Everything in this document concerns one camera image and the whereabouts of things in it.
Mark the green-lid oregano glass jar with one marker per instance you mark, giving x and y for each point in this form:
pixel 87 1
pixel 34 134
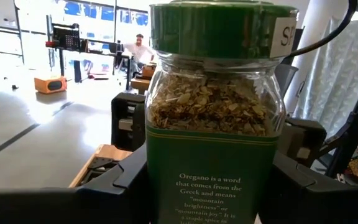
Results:
pixel 210 102

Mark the white curtain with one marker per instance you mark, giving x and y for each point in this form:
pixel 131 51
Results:
pixel 337 77

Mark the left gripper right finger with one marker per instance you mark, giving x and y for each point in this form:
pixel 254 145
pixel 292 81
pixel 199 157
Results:
pixel 315 205

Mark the person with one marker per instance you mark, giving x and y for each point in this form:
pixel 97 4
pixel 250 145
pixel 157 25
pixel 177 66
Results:
pixel 138 51

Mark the white round pillar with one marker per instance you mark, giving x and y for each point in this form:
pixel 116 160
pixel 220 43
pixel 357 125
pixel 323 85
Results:
pixel 322 15

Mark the orange box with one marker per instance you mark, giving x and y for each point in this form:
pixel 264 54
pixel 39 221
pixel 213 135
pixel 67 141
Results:
pixel 50 85

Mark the black equipment rack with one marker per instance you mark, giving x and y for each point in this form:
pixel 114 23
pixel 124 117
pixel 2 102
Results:
pixel 68 39

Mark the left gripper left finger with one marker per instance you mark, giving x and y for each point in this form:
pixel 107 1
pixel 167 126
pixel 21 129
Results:
pixel 104 202

